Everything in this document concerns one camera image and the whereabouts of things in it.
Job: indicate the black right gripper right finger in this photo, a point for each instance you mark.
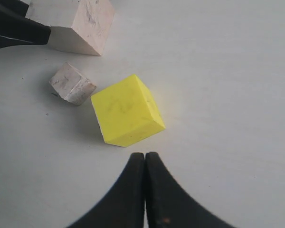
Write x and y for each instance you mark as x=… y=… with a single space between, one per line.
x=168 y=205

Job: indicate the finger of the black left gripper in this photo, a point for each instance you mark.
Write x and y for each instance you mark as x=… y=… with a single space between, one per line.
x=16 y=29

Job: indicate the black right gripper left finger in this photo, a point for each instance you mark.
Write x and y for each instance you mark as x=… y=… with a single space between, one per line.
x=123 y=205

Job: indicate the medium wooden cube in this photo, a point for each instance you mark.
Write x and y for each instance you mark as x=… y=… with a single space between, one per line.
x=71 y=85

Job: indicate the large pale wooden cube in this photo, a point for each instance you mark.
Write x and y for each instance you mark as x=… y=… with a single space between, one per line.
x=77 y=26

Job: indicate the yellow cube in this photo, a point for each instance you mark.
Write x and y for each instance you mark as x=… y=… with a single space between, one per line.
x=126 y=112

